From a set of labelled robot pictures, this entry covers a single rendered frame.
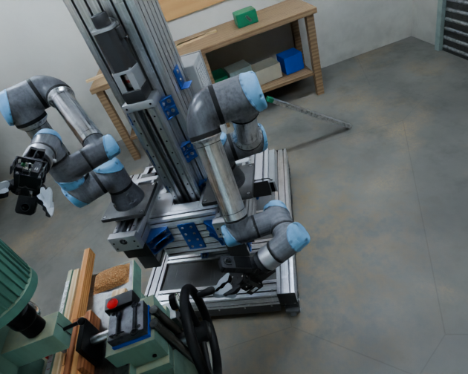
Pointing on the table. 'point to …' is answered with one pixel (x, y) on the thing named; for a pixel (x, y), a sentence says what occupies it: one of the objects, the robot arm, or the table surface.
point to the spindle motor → (4, 283)
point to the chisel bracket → (23, 350)
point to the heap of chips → (111, 278)
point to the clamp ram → (90, 342)
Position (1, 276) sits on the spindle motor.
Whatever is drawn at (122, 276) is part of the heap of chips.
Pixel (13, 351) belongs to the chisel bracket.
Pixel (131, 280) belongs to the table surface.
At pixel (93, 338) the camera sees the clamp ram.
